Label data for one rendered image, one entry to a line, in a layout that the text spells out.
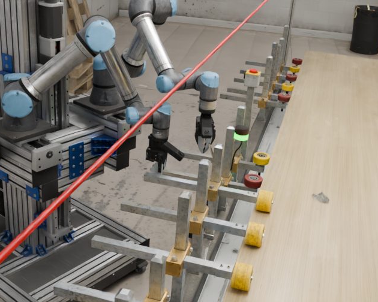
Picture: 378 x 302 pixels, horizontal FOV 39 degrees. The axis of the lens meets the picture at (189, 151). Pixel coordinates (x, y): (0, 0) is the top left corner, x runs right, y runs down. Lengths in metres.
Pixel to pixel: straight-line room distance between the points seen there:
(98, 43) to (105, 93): 0.57
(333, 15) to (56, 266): 8.02
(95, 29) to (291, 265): 1.13
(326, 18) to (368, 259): 8.35
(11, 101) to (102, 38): 0.43
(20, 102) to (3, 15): 0.55
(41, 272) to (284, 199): 1.33
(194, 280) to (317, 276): 0.48
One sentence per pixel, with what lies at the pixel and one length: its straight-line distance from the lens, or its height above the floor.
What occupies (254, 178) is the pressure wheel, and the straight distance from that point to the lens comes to 2.36.
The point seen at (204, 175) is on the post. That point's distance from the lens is 1.86.
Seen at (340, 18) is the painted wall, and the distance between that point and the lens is 10.14.
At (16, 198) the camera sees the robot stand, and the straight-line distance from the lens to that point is 2.94.
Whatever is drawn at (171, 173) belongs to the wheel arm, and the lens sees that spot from 2.43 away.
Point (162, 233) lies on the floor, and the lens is 3.57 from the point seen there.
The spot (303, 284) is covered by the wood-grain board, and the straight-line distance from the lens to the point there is 1.79.
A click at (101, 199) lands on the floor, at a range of 3.93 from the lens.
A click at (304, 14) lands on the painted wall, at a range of 10.08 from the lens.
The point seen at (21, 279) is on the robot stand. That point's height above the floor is 0.21.
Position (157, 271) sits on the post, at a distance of 1.48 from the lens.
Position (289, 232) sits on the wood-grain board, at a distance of 2.03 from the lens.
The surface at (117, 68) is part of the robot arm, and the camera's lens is 2.35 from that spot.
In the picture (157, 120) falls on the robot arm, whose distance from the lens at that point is 2.32.
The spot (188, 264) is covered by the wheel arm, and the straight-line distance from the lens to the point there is 1.71.
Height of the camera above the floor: 1.96
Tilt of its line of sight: 24 degrees down
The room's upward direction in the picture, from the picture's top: 5 degrees clockwise
